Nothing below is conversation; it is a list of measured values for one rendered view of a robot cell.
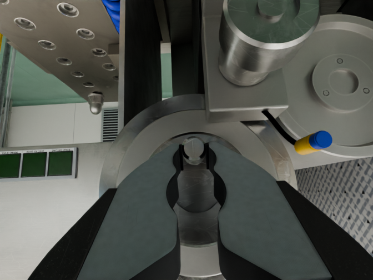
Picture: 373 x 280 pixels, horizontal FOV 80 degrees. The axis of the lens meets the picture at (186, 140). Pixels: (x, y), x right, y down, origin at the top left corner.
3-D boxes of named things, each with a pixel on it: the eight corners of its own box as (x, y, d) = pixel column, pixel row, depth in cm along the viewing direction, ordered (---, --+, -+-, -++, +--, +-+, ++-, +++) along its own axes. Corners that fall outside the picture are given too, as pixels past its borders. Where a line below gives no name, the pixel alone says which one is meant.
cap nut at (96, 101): (100, 93, 51) (100, 111, 50) (106, 99, 55) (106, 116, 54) (85, 93, 51) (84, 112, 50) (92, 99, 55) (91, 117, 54)
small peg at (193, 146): (179, 138, 13) (203, 133, 13) (181, 147, 15) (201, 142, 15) (184, 163, 12) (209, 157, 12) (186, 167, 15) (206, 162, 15)
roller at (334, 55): (406, 8, 18) (447, 153, 16) (285, 111, 43) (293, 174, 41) (258, 18, 19) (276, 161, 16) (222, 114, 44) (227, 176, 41)
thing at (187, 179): (140, 251, 14) (139, 134, 16) (147, 243, 16) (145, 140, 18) (261, 245, 14) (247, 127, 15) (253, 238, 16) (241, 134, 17)
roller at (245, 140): (296, 134, 16) (256, 305, 14) (235, 166, 41) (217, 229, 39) (147, 90, 17) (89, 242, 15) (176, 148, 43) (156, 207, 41)
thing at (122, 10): (126, -62, 23) (124, 110, 19) (161, 63, 46) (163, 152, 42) (121, -62, 23) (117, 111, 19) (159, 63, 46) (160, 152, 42)
